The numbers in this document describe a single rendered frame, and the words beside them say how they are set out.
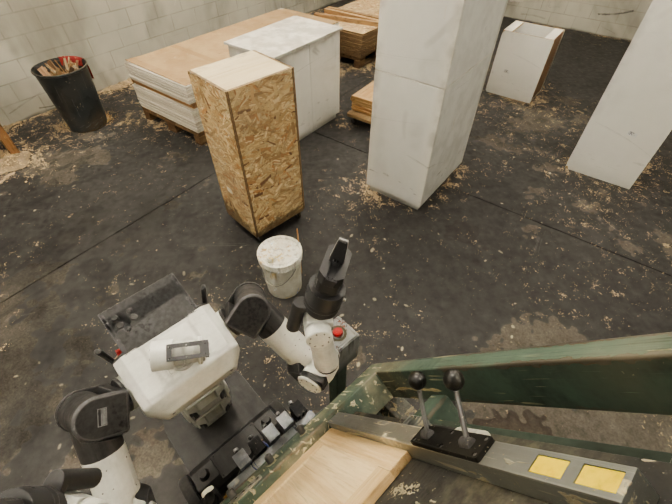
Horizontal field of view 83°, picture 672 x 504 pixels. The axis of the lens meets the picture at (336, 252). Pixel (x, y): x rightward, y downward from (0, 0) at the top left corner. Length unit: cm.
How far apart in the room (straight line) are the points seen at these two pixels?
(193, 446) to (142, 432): 41
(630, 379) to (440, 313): 203
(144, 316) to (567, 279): 288
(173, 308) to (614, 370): 94
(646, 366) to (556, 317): 228
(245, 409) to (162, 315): 124
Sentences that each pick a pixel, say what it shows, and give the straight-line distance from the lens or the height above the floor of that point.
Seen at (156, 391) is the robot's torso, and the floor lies 133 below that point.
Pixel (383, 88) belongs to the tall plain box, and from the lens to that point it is 305.
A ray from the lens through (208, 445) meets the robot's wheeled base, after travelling 219.
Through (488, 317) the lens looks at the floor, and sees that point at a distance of 281.
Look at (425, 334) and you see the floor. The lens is 261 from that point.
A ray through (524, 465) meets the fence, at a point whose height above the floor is 160.
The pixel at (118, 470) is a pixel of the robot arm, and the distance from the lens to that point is 109.
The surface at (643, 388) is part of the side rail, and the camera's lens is 78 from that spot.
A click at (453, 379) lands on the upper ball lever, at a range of 72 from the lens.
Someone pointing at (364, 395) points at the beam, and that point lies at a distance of 141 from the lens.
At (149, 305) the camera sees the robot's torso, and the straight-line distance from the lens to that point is 107.
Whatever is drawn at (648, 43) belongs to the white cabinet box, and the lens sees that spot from 404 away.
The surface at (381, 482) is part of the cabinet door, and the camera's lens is 91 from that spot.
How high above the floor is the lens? 219
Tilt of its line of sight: 47 degrees down
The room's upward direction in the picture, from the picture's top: straight up
